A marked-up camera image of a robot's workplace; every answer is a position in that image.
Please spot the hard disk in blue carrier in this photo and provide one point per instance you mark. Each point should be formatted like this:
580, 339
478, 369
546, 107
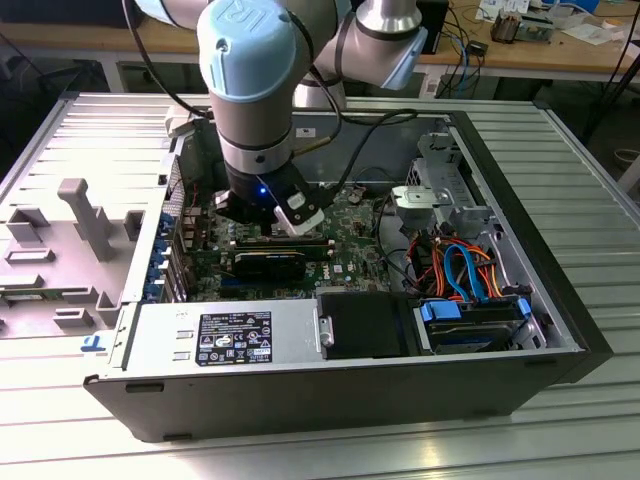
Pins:
465, 335

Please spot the wooden desk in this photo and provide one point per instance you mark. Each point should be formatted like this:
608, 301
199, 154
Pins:
550, 57

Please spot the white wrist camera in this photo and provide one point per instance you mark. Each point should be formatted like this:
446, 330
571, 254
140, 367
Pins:
300, 215

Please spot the black box device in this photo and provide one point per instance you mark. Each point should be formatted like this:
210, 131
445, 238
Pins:
441, 25

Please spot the grey parts rack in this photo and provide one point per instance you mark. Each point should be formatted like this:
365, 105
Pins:
60, 270

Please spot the black open PC case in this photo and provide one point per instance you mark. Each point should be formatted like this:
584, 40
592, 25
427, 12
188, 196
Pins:
300, 400

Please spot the silver round metal bracket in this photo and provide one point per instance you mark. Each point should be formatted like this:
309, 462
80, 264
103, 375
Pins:
415, 210

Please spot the silver power supply with label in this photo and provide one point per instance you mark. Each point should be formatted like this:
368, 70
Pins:
165, 325

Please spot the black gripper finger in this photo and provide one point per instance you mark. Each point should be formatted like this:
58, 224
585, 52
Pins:
227, 204

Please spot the green motherboard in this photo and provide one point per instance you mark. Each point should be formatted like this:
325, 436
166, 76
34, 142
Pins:
350, 250

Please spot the green RAM stick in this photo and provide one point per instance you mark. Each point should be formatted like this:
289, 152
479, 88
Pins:
280, 243

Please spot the black monitor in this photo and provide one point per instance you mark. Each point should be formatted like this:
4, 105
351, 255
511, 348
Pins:
75, 12

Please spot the metal drive cage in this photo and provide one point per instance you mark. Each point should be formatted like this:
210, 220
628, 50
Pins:
440, 170

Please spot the blue card retention bracket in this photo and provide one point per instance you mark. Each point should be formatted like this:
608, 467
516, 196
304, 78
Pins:
159, 248

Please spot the black graphics card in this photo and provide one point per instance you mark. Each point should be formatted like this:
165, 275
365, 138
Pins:
270, 265

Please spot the small black device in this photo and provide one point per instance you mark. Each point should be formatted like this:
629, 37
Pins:
477, 47

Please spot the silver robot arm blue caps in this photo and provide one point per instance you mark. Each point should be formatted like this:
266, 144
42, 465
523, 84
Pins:
250, 100

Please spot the white papers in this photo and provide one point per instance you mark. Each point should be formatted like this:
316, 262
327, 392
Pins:
590, 32

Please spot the grey electronics board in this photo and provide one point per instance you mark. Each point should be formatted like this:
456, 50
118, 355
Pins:
537, 30

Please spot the brown metal transformer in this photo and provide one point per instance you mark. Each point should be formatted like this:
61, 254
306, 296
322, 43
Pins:
505, 27

